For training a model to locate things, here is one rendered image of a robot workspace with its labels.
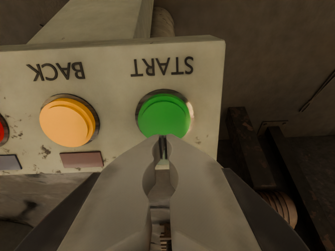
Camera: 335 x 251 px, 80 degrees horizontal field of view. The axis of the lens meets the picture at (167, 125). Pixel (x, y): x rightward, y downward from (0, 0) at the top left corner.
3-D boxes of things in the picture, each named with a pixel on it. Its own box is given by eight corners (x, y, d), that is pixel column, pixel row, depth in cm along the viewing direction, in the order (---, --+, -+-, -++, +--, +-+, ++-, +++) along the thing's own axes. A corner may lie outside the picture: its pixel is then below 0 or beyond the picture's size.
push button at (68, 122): (102, 136, 18) (96, 148, 16) (58, 138, 18) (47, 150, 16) (92, 92, 16) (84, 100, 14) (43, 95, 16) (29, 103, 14)
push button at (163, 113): (188, 133, 17) (191, 144, 16) (142, 135, 18) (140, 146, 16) (189, 88, 16) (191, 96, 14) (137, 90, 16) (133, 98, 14)
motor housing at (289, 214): (245, 122, 105) (288, 236, 68) (203, 124, 105) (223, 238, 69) (251, 103, 95) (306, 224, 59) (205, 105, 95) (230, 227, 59)
